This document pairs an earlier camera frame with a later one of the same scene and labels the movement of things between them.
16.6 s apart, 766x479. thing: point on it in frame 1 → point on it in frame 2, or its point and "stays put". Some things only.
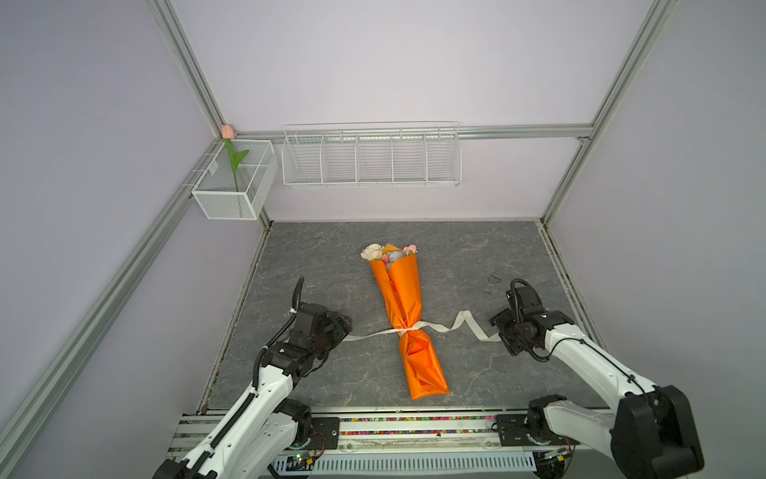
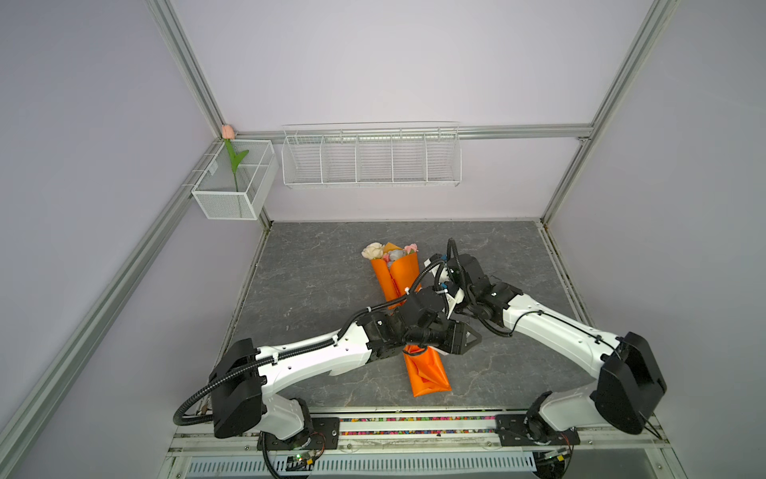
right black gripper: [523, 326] → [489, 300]
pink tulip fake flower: [228, 134] stays put
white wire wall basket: [366, 155] stays put
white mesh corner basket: [237, 180] stays put
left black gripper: [339, 327] → [456, 334]
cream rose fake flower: [373, 251] stays put
